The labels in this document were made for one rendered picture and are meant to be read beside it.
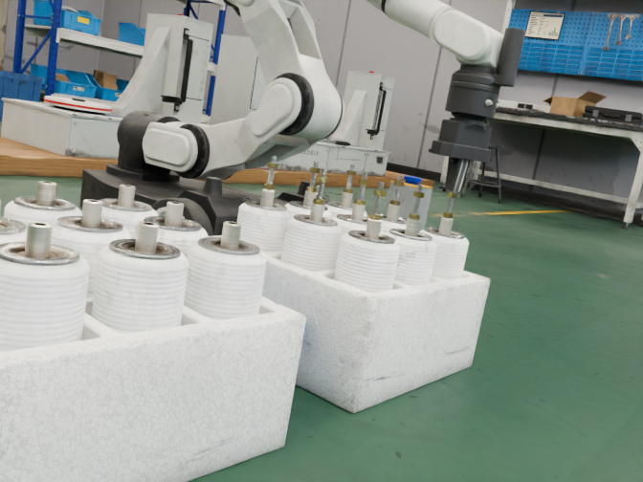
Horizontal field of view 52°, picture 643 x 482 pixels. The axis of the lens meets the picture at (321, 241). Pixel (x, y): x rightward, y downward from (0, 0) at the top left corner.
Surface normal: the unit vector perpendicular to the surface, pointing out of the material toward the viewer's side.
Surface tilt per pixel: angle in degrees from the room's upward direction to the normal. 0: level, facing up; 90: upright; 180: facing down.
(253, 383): 90
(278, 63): 90
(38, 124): 90
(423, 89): 90
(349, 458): 0
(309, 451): 0
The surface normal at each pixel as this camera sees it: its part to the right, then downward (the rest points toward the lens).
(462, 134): 0.48, 0.24
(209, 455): 0.73, 0.25
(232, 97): -0.60, 0.04
